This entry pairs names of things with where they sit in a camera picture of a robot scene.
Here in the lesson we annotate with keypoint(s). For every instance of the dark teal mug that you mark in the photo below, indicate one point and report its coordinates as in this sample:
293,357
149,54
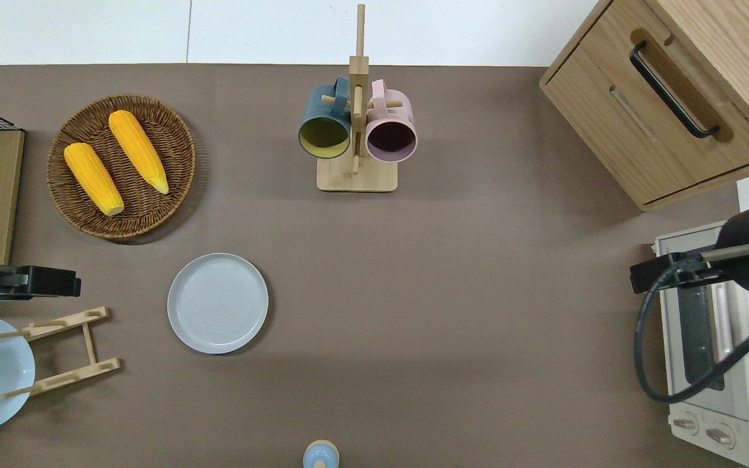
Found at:
324,117

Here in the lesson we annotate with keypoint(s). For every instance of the wooden mug tree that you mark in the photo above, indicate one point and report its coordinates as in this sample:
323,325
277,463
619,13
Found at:
356,177

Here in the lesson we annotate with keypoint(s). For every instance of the light wooden cabinet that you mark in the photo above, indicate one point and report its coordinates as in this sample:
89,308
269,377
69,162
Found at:
608,110

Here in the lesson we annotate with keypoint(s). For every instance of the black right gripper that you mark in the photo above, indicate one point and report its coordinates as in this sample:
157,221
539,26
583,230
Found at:
742,257

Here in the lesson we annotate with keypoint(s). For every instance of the brown wicker basket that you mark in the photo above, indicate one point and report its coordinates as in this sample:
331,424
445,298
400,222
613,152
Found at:
147,214

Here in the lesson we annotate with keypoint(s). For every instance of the wooden plate rack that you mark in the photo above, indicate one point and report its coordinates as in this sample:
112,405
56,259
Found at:
88,344

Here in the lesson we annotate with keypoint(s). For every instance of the pink mug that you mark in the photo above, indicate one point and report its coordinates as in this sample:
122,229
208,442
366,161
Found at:
393,120

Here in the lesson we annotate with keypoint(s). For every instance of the gray round plate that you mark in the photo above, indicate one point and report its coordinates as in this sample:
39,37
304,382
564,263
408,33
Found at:
217,303

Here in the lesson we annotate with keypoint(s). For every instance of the yellow corn cob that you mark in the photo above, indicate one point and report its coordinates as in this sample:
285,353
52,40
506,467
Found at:
138,151
93,179

